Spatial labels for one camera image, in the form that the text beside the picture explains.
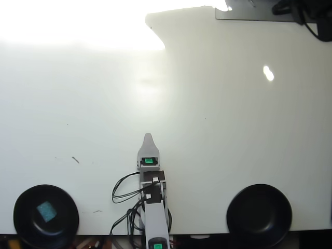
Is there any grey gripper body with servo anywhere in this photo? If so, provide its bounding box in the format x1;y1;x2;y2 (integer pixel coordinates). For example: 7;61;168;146
136;155;161;171

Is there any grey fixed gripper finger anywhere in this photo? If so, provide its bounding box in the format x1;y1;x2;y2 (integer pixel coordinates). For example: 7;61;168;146
138;132;160;157

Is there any blue foam cube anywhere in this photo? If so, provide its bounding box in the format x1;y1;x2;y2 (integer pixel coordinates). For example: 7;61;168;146
36;201;58;223

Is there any black round bowl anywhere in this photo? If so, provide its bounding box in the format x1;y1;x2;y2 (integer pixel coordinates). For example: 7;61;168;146
13;184;80;249
226;183;293;248

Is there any black box device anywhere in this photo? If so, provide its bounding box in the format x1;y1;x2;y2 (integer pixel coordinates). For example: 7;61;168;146
316;0;332;42

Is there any short black servo cable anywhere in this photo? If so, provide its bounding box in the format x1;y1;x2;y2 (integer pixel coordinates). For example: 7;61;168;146
112;171;146;204

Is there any long black servo cable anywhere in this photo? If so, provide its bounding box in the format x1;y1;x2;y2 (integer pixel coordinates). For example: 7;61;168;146
109;201;146;249

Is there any black bracket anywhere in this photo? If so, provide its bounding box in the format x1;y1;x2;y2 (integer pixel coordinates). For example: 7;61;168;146
271;0;301;17

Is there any thick black cable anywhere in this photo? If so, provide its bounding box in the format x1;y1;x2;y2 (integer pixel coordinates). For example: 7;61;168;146
293;5;320;39

